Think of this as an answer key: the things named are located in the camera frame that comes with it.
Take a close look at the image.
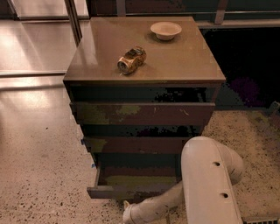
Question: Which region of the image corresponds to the brown bottom drawer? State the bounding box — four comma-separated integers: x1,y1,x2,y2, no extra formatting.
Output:
87,167,181,201

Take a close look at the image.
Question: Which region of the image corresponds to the brown drawer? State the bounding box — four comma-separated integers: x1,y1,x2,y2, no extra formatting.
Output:
87,167,181,201
83,136,190,154
70,101,215,125

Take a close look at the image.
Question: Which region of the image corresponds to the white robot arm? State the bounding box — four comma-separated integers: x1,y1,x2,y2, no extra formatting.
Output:
122,136,244,224

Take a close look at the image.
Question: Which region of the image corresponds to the brown drawer cabinet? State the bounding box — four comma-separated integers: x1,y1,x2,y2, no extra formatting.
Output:
62,16,227,170

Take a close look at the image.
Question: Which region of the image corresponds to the brown top drawer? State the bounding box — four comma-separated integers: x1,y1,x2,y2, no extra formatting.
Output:
70,101,215,125

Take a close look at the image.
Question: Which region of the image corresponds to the brown middle drawer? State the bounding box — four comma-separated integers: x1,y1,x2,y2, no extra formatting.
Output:
83,136,190,154

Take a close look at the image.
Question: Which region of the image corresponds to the crushed gold can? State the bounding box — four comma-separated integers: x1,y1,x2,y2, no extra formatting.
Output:
117,46,146,74

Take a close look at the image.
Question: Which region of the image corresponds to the white ceramic bowl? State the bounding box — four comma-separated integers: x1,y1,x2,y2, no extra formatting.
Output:
150,22,182,41

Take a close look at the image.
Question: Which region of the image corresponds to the metal floor vent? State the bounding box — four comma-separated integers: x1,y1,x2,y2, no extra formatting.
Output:
242,217,280,224

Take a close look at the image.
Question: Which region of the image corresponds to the metal window frame rail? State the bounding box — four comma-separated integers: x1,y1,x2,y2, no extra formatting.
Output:
64,0,82,46

